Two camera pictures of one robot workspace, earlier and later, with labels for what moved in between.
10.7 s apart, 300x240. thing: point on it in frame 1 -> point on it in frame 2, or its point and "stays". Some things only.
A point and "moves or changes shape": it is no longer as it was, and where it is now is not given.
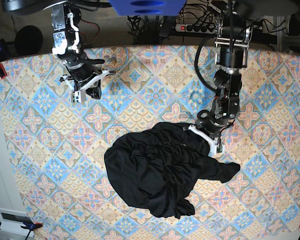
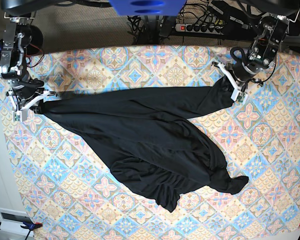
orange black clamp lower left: [28, 225] stays
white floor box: [17, 222] stays
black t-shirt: [154, 169] moves or changes shape
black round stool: [28, 40] stays
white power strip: [195, 28] stays
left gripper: [83, 77] -> [24, 93]
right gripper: [211, 127] -> [241, 75]
